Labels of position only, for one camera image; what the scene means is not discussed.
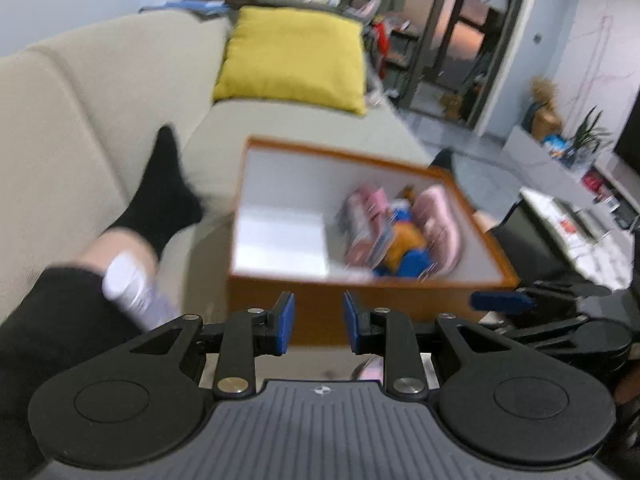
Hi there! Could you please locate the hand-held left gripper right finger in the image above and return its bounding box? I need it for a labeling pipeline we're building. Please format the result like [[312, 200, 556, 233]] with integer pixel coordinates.
[[342, 291, 521, 402]]

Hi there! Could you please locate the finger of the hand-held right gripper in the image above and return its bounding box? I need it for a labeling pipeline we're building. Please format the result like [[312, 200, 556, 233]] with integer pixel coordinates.
[[471, 280, 615, 313], [494, 315, 601, 346]]

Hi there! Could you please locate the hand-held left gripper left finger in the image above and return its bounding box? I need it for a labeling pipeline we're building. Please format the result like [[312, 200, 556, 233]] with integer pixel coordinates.
[[117, 291, 296, 401]]

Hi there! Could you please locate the orange cardboard box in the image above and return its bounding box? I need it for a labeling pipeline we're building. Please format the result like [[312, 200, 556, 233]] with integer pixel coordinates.
[[226, 135, 521, 348]]

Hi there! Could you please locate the pink fabric pouch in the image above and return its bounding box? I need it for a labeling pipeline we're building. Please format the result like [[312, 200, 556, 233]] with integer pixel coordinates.
[[412, 185, 463, 276]]

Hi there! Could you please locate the orange and blue plush toy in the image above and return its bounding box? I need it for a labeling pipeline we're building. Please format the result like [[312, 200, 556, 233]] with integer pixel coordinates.
[[372, 187, 436, 278]]

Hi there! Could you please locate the pink cloth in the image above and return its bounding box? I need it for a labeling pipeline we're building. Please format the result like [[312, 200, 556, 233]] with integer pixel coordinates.
[[351, 357, 386, 381]]

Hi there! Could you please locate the marble coffee table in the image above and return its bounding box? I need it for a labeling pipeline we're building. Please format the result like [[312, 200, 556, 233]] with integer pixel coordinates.
[[520, 187, 640, 291]]

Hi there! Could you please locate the white low cabinet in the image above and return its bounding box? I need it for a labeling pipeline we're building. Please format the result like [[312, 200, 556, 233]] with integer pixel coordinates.
[[500, 125, 640, 221]]

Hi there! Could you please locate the green potted plant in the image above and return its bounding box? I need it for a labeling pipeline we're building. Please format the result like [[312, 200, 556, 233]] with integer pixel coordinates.
[[565, 105, 613, 168]]

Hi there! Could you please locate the black television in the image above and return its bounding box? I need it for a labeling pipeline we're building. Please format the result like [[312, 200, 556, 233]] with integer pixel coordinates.
[[612, 95, 640, 171]]

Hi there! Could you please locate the person's left leg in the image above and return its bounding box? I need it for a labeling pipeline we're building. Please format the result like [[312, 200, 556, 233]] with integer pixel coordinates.
[[0, 125, 203, 480]]

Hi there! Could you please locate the black shelf cart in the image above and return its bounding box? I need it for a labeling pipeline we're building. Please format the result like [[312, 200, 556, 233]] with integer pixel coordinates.
[[370, 15, 421, 96]]

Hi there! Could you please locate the black framed glass door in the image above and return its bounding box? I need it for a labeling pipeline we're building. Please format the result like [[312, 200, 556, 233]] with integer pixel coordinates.
[[340, 0, 541, 136]]

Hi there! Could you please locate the yellow pillow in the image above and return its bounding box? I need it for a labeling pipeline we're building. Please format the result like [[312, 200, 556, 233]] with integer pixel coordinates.
[[212, 6, 370, 116]]

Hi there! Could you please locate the red cloth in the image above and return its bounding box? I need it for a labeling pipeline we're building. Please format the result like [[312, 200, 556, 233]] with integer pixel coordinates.
[[372, 22, 391, 56]]

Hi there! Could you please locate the beige sofa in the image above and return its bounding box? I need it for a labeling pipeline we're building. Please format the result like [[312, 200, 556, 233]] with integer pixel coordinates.
[[0, 7, 436, 341]]

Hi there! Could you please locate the blue book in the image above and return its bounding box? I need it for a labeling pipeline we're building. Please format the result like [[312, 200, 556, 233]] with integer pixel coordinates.
[[140, 1, 226, 15]]

